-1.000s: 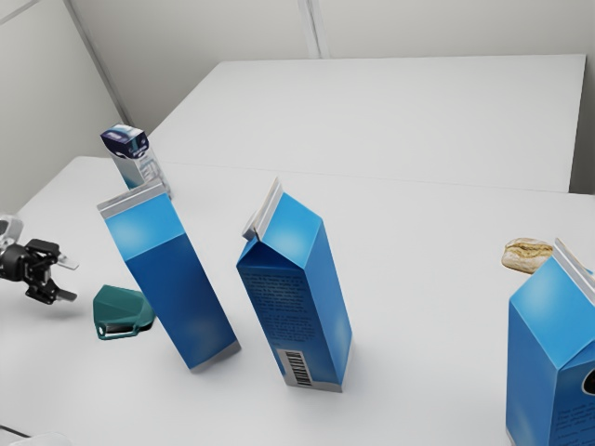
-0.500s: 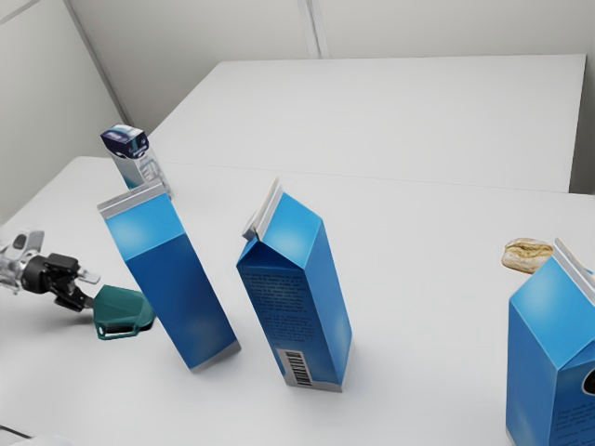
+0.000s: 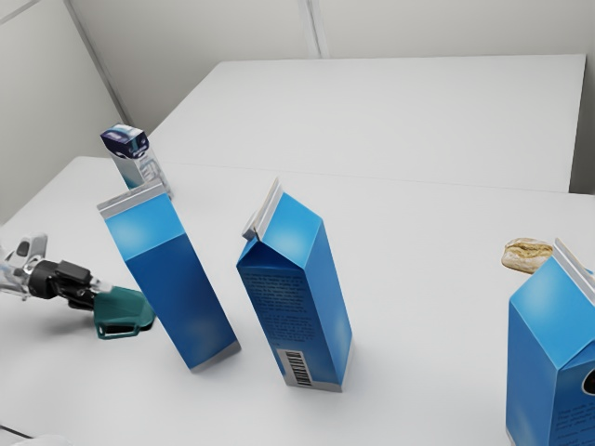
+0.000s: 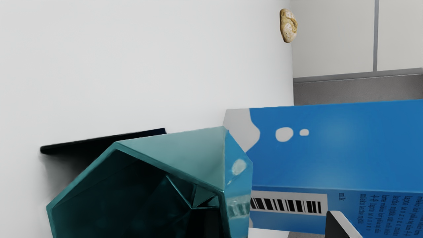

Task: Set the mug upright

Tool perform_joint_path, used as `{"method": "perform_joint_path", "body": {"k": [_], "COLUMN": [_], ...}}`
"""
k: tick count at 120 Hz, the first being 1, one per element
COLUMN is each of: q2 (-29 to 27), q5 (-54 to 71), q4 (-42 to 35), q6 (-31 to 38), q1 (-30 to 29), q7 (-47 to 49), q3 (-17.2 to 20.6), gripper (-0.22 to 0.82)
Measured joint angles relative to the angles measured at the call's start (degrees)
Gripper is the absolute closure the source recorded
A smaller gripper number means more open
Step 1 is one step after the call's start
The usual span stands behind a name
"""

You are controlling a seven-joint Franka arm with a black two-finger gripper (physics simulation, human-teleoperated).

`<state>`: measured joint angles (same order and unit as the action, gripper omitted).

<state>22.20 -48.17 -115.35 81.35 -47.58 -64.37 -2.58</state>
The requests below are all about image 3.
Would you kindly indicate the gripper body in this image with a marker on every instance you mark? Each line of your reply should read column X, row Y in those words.
column 46, row 278

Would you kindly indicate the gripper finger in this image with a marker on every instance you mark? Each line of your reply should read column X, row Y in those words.
column 98, row 283
column 82, row 304

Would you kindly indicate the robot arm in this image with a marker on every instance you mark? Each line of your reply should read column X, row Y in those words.
column 21, row 262

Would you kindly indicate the small white and navy carton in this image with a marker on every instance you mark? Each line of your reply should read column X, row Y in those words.
column 132, row 158

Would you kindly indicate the blue milk carton with barcode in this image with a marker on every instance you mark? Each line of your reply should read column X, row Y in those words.
column 297, row 297

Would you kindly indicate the brown bread roll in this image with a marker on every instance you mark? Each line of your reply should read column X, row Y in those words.
column 525, row 255

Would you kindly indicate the blue carton with black print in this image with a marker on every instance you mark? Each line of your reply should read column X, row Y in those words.
column 551, row 353

